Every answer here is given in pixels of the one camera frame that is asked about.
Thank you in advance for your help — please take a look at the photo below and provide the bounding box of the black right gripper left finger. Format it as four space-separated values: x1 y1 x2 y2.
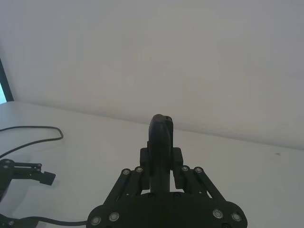
87 142 151 227

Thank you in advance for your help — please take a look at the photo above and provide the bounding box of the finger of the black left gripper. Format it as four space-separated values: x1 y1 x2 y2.
0 158 57 198
0 213 39 228

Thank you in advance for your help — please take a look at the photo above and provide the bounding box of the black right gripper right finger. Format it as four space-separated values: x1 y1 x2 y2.
170 146 249 227

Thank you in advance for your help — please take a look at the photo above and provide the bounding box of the white table cloth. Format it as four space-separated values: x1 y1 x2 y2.
0 101 304 228

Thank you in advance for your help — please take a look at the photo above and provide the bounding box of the black power cord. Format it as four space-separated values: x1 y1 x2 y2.
0 125 87 226

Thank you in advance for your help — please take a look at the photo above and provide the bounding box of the dark post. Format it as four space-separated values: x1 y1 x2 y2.
0 56 14 104

